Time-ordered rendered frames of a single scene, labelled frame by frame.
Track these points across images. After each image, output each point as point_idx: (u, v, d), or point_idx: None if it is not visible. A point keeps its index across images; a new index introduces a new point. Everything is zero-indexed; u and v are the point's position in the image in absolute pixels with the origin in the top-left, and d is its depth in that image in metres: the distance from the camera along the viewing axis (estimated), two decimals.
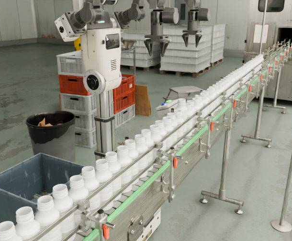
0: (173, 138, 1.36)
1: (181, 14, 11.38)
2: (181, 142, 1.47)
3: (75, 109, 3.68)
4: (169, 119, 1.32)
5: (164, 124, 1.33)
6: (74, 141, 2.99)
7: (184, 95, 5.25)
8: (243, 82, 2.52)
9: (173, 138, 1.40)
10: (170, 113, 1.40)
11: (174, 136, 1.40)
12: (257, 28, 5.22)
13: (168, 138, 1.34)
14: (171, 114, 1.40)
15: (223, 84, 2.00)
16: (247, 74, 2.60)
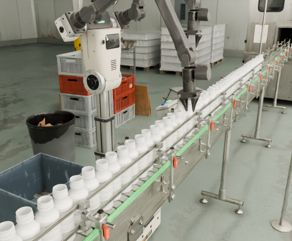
0: (173, 138, 1.36)
1: (181, 14, 11.38)
2: (181, 142, 1.46)
3: (75, 109, 3.68)
4: (169, 119, 1.32)
5: (164, 124, 1.33)
6: (74, 141, 2.99)
7: None
8: (243, 82, 2.51)
9: (174, 138, 1.40)
10: (170, 113, 1.40)
11: (174, 136, 1.40)
12: (257, 28, 5.22)
13: (168, 138, 1.34)
14: (171, 114, 1.40)
15: (223, 84, 2.00)
16: (247, 74, 2.60)
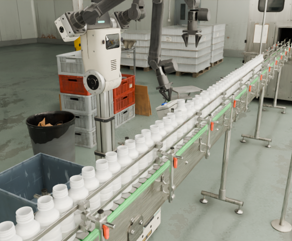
0: (173, 138, 1.36)
1: (181, 14, 11.38)
2: (181, 142, 1.46)
3: (75, 109, 3.68)
4: (169, 119, 1.32)
5: (164, 124, 1.33)
6: (74, 141, 2.99)
7: (184, 95, 5.25)
8: (243, 82, 2.52)
9: (174, 138, 1.40)
10: (170, 113, 1.40)
11: (174, 136, 1.40)
12: (257, 28, 5.22)
13: (168, 138, 1.34)
14: (171, 114, 1.40)
15: (223, 84, 2.00)
16: (247, 74, 2.60)
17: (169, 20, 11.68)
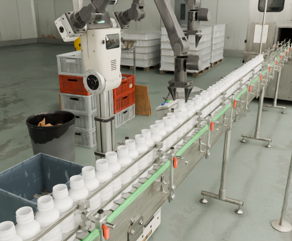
0: (173, 138, 1.36)
1: (181, 14, 11.38)
2: (181, 142, 1.46)
3: (75, 109, 3.68)
4: (169, 119, 1.32)
5: (164, 124, 1.33)
6: (74, 141, 2.99)
7: (184, 95, 5.25)
8: (243, 82, 2.52)
9: (174, 138, 1.40)
10: (170, 113, 1.40)
11: (174, 136, 1.40)
12: (257, 28, 5.22)
13: (168, 138, 1.34)
14: (171, 114, 1.40)
15: (223, 84, 2.00)
16: (247, 74, 2.60)
17: None
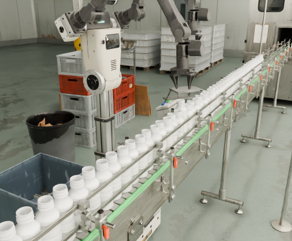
0: (173, 138, 1.36)
1: (181, 14, 11.38)
2: (181, 142, 1.46)
3: (75, 109, 3.68)
4: (169, 119, 1.32)
5: (164, 124, 1.33)
6: (74, 141, 2.99)
7: (184, 95, 5.25)
8: (243, 82, 2.52)
9: (174, 138, 1.40)
10: (170, 113, 1.40)
11: (174, 136, 1.40)
12: (257, 28, 5.22)
13: (168, 138, 1.34)
14: (171, 114, 1.41)
15: (223, 84, 2.00)
16: (247, 74, 2.60)
17: None
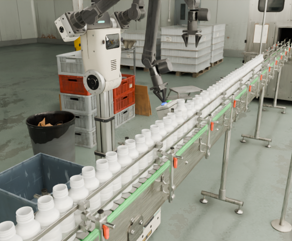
0: (173, 138, 1.36)
1: (181, 14, 11.38)
2: (181, 142, 1.46)
3: (75, 109, 3.68)
4: (169, 119, 1.32)
5: (164, 124, 1.33)
6: (74, 141, 2.99)
7: (184, 95, 5.25)
8: (243, 82, 2.52)
9: (174, 138, 1.40)
10: (170, 113, 1.40)
11: (174, 136, 1.40)
12: (257, 28, 5.22)
13: (168, 138, 1.34)
14: (171, 114, 1.41)
15: (223, 84, 2.00)
16: (247, 74, 2.60)
17: (169, 20, 11.68)
